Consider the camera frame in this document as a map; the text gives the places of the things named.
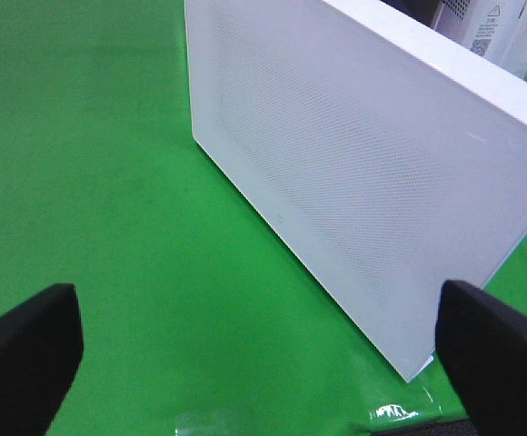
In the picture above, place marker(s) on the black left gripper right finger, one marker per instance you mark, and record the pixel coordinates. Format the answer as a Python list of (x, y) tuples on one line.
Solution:
[(482, 345)]

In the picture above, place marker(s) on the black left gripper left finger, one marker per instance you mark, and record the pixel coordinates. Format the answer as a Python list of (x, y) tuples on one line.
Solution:
[(41, 349)]

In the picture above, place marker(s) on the clear tape piece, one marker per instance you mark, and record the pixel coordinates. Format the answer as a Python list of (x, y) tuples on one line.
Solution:
[(293, 409)]

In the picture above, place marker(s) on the white microwave oven body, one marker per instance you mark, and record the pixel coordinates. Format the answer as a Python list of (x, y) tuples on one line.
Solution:
[(494, 30)]

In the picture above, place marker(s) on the white microwave door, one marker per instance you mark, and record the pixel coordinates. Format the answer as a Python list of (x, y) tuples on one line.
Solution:
[(388, 158)]

